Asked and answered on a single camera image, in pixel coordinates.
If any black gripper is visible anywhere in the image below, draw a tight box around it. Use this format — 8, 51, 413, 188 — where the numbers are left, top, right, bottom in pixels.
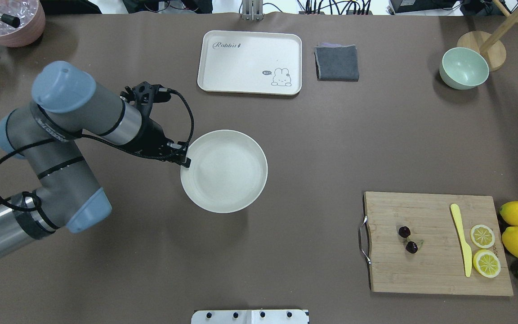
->
136, 118, 191, 168

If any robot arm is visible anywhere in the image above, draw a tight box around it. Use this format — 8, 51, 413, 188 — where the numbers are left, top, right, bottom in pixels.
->
0, 61, 192, 258

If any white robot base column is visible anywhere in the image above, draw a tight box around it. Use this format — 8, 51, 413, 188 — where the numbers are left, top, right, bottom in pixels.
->
191, 309, 310, 324

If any cream rabbit tray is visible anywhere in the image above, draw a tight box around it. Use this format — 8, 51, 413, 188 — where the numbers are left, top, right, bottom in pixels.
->
197, 30, 303, 96

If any round cream plate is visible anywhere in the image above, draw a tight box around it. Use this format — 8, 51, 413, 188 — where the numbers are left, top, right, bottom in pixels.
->
180, 130, 268, 213

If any grey folded cloth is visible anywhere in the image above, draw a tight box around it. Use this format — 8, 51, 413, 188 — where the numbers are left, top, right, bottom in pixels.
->
314, 43, 360, 82

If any pink bowl of ice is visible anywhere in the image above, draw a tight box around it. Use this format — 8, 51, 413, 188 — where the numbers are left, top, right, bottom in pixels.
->
0, 0, 46, 48

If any bamboo cutting board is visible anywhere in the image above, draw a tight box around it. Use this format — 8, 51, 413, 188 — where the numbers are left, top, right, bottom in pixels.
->
362, 191, 514, 297

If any mint green bowl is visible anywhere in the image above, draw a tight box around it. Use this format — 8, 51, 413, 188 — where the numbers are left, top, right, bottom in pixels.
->
438, 47, 490, 90

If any yellow plastic knife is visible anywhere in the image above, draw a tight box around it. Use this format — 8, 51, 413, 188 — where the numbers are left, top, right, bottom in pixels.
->
450, 203, 473, 278

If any lemon slice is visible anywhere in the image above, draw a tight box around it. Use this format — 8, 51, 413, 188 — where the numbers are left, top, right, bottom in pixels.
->
469, 224, 496, 249
473, 249, 501, 278

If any wooden mug tree stand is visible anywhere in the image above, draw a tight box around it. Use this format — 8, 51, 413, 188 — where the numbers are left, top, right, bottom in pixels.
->
456, 0, 518, 72

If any aluminium frame post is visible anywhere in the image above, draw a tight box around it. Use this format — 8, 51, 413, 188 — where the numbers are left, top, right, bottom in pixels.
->
241, 0, 264, 21

